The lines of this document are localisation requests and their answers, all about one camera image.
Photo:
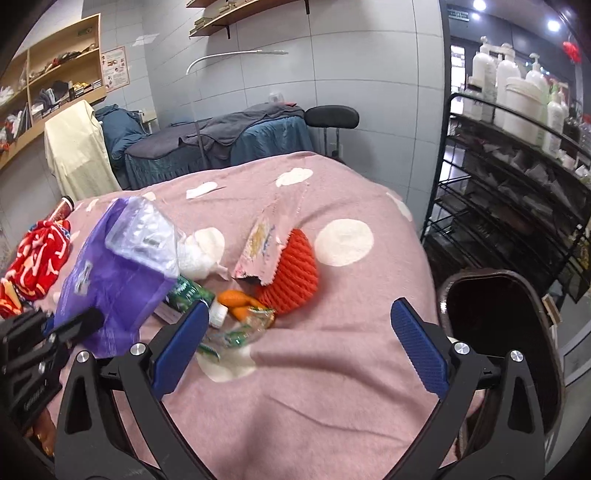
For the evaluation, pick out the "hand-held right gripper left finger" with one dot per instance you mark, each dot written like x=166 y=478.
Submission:
x=180 y=350

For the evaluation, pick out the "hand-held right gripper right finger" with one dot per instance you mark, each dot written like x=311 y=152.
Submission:
x=418 y=346

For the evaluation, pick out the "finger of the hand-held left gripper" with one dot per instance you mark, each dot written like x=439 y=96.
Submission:
x=78 y=325

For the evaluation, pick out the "purple plastic bag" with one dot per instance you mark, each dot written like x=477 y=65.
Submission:
x=120 y=286

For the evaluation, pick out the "green label plastic bottle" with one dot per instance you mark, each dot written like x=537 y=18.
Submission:
x=184 y=290

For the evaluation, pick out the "clear plastic bag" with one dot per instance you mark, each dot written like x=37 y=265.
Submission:
x=143 y=235

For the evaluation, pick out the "pink snack wrapper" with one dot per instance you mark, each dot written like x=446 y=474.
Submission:
x=258 y=244

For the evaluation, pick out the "orange-red foam fruit net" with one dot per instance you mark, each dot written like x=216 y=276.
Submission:
x=295 y=272

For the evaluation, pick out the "red patterned cloth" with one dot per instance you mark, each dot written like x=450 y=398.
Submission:
x=37 y=263

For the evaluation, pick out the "orange peel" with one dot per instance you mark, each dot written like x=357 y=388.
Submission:
x=235 y=300

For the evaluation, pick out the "pink polka dot blanket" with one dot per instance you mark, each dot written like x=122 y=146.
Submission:
x=323 y=378

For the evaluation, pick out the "white crumpled tissue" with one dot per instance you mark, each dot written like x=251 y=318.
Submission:
x=205 y=251

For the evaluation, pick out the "red can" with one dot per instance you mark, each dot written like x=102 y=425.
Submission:
x=62 y=210

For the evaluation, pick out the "cream cloth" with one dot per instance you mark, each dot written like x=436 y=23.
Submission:
x=78 y=152

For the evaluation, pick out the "black metal rack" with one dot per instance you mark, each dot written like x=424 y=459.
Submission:
x=531 y=194

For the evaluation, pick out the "dark blue quilt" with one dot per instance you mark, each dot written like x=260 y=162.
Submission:
x=117 y=129

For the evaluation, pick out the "grey blanket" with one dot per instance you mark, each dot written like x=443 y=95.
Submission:
x=240 y=122

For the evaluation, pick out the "black padded stool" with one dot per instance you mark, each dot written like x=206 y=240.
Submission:
x=331 y=116

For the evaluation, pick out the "small clear bottle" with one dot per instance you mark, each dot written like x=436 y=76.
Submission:
x=472 y=102

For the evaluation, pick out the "white bottle green pump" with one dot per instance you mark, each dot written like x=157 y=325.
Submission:
x=554 y=120

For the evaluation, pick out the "white plastic tub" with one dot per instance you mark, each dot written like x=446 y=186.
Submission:
x=524 y=104

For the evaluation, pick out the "dark brown bottle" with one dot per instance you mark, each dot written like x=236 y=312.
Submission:
x=572 y=124

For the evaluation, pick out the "wooden shelf unit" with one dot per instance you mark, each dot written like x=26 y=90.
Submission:
x=94 y=55

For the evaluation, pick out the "small white container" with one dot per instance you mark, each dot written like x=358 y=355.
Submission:
x=276 y=98

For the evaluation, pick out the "tall white pump bottle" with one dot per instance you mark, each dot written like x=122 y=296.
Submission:
x=482 y=69

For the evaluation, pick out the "wide white pump bottle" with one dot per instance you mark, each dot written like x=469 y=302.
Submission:
x=508 y=69

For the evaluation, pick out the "dark hanging sign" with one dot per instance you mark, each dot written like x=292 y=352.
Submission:
x=459 y=15

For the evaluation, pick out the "red hanging ornament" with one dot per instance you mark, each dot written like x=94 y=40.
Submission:
x=573 y=50

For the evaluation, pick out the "wall poster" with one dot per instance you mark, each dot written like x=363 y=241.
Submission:
x=114 y=68

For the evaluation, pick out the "wooden wall shelf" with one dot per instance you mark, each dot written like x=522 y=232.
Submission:
x=198 y=2
x=249 y=14

